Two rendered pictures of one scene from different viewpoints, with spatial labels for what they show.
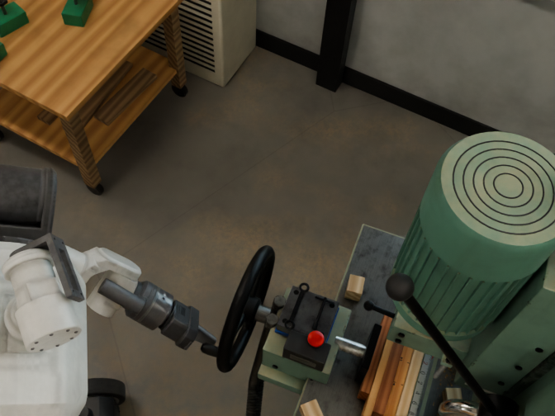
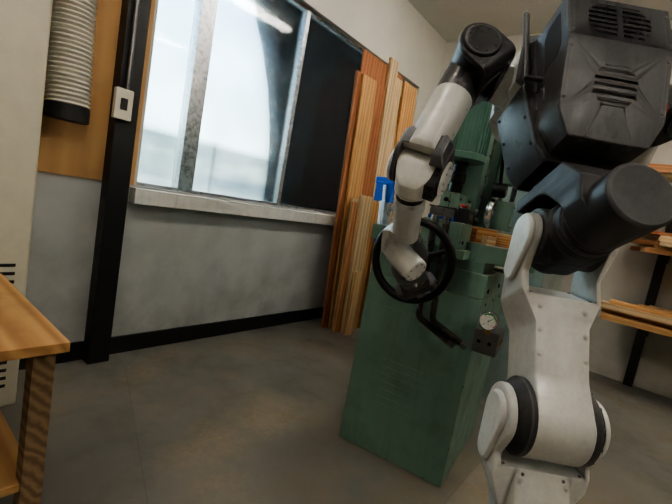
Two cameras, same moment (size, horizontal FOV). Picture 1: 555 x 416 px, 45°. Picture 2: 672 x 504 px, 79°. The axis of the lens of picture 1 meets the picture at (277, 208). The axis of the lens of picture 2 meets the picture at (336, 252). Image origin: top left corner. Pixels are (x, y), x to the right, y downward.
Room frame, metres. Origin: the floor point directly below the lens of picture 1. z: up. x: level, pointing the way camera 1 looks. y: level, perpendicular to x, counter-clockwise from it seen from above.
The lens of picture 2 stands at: (0.50, 1.42, 0.95)
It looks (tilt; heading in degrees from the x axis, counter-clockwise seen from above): 7 degrees down; 283
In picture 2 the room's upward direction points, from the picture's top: 10 degrees clockwise
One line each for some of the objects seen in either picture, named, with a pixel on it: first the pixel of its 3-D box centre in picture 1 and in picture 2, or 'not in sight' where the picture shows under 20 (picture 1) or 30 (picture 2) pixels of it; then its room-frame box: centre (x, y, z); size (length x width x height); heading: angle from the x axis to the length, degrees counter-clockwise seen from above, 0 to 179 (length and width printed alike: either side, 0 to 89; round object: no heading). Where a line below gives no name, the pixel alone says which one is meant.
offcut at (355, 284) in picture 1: (354, 287); not in sight; (0.57, -0.17, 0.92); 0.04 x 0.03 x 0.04; 170
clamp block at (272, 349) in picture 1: (305, 337); (446, 233); (0.46, -0.08, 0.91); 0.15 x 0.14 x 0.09; 163
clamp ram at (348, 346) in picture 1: (353, 347); not in sight; (0.43, -0.16, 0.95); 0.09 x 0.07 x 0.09; 163
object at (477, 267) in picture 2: not in sight; (437, 255); (0.47, -0.22, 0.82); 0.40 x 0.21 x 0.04; 163
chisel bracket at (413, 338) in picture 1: (430, 332); (454, 204); (0.45, -0.29, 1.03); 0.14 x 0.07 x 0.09; 73
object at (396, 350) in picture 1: (392, 360); not in sight; (0.43, -0.25, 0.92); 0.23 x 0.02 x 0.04; 163
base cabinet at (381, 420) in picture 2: not in sight; (426, 357); (0.42, -0.39, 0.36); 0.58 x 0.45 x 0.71; 73
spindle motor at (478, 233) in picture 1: (471, 244); (469, 121); (0.46, -0.28, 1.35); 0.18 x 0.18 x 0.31
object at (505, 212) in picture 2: not in sight; (500, 215); (0.25, -0.41, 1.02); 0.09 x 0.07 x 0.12; 163
